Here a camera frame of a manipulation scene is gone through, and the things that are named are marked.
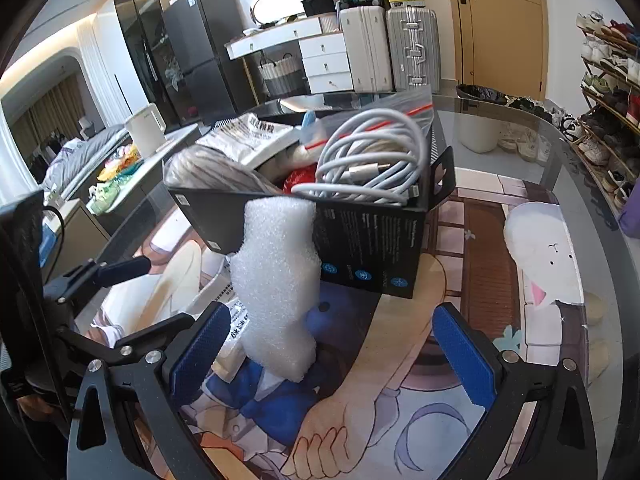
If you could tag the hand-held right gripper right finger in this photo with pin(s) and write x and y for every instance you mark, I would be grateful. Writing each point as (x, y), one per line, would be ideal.
(465, 355)

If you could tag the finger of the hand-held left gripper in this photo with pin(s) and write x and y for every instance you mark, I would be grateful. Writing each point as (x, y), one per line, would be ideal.
(145, 337)
(122, 270)

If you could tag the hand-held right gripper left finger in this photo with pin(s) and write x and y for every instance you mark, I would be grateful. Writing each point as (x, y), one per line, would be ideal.
(200, 355)

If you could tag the white printed packet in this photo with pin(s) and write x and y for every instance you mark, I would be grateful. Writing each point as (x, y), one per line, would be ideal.
(250, 132)
(232, 325)

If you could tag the white foam piece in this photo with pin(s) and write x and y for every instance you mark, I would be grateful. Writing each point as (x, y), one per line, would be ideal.
(275, 285)

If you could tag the black cardboard box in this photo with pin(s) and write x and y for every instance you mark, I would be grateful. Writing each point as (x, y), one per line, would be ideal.
(370, 250)

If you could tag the red white plastic bag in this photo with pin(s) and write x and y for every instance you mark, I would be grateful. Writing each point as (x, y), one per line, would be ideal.
(300, 180)

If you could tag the person's left hand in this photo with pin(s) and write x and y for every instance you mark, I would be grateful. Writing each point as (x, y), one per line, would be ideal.
(37, 407)

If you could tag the brown sideboard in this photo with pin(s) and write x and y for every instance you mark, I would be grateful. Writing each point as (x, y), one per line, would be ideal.
(82, 232)

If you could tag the pile of colourful packets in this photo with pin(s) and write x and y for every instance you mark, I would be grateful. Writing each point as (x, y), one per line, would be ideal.
(117, 175)

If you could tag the printed table mat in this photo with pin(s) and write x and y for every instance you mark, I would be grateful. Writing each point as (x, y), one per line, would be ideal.
(480, 260)

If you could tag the grey side cabinet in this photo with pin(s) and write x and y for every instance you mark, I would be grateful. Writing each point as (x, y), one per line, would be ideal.
(155, 170)

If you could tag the grey bed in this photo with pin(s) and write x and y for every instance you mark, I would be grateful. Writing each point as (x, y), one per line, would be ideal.
(80, 155)

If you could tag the white electric kettle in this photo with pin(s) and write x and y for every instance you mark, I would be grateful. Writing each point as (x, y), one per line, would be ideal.
(142, 132)

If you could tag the brown curtain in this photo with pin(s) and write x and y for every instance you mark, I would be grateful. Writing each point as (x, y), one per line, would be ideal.
(37, 120)

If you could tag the purple bag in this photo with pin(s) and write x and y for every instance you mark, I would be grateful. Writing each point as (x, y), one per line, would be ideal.
(631, 222)

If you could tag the black fridge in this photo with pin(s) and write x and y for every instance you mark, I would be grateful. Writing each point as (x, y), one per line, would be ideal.
(205, 60)

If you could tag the white bin black liner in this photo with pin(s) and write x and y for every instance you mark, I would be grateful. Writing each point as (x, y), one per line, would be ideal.
(480, 125)

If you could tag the pile of sneakers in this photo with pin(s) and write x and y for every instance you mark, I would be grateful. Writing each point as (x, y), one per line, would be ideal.
(535, 135)

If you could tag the dark glass wardrobe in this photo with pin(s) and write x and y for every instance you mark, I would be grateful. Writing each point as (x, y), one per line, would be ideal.
(145, 35)

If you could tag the woven basket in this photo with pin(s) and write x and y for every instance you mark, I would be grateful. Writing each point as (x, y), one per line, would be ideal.
(280, 77)

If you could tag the wooden shoe rack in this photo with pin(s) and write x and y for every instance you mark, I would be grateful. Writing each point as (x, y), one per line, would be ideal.
(607, 115)

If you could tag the white desk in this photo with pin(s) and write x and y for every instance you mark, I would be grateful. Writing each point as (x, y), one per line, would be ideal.
(280, 35)

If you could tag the white drawer unit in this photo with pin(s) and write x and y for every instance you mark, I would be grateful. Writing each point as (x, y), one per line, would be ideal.
(327, 67)

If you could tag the row of assorted shoes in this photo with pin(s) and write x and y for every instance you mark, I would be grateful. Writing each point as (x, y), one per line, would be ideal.
(605, 85)

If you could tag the oval mirror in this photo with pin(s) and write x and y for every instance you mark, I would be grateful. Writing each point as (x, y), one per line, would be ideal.
(280, 7)

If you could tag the silver suitcase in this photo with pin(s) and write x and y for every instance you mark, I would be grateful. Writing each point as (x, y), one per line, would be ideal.
(412, 50)

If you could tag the white suitcase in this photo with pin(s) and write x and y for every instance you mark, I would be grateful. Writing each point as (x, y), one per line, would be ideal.
(367, 50)

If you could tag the white ribbed container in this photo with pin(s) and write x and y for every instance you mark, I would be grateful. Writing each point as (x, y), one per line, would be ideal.
(330, 22)

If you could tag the wooden door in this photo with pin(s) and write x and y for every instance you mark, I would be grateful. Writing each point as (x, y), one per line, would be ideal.
(500, 30)

